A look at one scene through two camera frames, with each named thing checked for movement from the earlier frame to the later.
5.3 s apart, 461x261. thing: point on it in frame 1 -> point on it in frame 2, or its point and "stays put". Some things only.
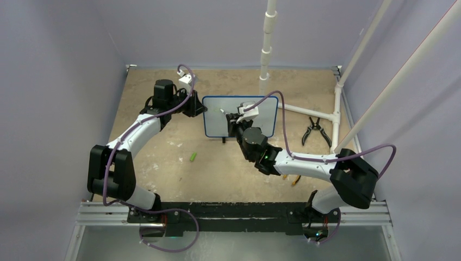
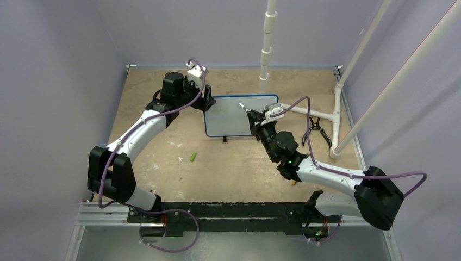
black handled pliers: (315, 126) stays put
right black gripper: (233, 125) -> (256, 118)
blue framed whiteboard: (215, 123) stays put
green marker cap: (193, 156) stays put
